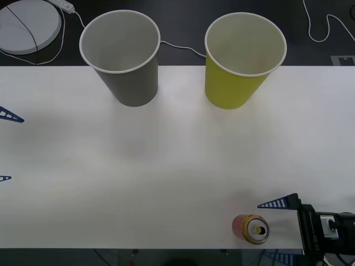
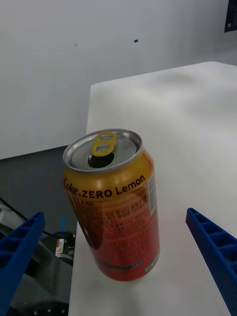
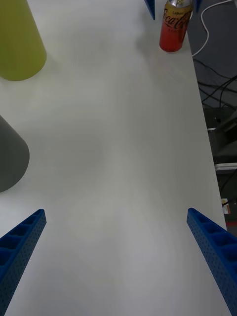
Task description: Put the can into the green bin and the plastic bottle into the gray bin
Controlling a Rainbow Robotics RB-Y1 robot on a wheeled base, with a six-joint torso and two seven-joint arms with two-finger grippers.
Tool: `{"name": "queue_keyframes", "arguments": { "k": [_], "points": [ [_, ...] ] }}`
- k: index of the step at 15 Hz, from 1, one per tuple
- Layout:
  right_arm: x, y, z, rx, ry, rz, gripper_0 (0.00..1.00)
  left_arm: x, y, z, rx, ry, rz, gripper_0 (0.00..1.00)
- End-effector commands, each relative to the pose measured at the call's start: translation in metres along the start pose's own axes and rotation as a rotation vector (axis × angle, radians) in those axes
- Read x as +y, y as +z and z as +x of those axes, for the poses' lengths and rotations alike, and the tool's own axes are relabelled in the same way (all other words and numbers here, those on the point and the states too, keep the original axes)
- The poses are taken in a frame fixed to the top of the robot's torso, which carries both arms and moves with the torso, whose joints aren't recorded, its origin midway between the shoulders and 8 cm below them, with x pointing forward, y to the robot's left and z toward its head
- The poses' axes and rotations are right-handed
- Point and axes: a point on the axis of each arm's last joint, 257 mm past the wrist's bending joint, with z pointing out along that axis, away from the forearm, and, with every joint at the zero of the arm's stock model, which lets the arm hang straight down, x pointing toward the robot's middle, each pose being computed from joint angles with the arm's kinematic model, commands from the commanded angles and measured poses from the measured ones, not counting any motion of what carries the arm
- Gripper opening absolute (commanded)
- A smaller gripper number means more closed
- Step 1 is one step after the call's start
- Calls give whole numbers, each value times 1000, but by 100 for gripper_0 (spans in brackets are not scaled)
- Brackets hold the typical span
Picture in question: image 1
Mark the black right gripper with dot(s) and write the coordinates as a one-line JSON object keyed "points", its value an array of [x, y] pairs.
{"points": [[309, 230]]}

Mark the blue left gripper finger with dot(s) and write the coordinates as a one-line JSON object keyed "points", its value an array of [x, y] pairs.
{"points": [[8, 114], [4, 179]]}

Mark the pink and gold drink can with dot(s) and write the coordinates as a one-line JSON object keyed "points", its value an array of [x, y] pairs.
{"points": [[240, 227]]}

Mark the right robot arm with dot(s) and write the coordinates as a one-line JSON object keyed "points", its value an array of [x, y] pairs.
{"points": [[346, 230]]}

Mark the white round disc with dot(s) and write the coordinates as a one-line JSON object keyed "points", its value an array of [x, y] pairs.
{"points": [[16, 33]]}

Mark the white power strip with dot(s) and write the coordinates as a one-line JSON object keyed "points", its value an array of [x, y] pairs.
{"points": [[64, 5]]}

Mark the grey plastic waste bin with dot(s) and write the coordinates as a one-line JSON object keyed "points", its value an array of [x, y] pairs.
{"points": [[133, 86]]}

